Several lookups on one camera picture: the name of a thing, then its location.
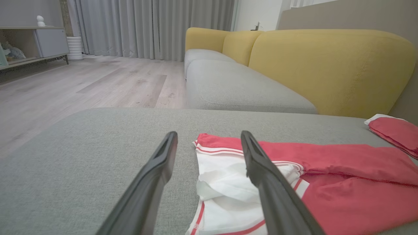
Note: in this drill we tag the grey sofa seat cushion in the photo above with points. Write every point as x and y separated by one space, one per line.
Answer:
235 88
202 55

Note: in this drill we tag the grey open shelf cabinet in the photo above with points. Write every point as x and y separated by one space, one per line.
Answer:
49 42

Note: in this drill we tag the yellow sofa end backrest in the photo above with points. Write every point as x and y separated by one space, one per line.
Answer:
204 39

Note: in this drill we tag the wide yellow sofa backrest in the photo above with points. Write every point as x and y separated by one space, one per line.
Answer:
326 68

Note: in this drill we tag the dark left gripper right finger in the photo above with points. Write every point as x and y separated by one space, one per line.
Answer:
277 199

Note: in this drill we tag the small white figurine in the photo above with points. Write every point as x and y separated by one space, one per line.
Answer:
40 21

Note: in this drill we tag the red basketball jersey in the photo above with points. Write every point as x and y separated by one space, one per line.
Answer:
343 195

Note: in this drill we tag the grey curtain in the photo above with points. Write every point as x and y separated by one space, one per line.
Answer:
147 26

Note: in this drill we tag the small dark object on ledge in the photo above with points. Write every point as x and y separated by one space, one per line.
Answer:
257 26

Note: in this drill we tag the large grey sofa ottoman cushion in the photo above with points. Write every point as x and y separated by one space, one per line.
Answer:
98 153

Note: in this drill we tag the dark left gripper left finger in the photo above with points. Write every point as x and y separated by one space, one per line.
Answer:
147 195

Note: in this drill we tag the narrow yellow sofa backrest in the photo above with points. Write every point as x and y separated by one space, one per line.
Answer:
240 45

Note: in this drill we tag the pale toys in cabinet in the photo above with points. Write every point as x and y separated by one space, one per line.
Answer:
13 52

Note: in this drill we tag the red shorts with white stripe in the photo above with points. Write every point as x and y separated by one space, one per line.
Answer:
396 132

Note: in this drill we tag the white ribbed cylinder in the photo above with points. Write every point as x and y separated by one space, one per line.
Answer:
75 48

